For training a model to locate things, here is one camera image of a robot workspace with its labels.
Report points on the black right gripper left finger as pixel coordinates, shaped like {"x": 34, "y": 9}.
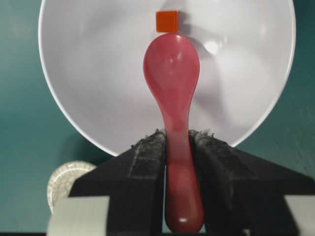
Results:
{"x": 121, "y": 197}

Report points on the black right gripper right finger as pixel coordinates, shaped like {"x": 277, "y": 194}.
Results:
{"x": 245, "y": 195}

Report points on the pink plastic spoon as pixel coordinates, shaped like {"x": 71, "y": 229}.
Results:
{"x": 171, "y": 69}

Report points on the red cube block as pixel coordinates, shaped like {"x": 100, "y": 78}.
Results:
{"x": 167, "y": 21}

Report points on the white round bowl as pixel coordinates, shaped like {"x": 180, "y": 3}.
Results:
{"x": 92, "y": 52}

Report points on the speckled egg-shaped dish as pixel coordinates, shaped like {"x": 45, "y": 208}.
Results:
{"x": 63, "y": 178}

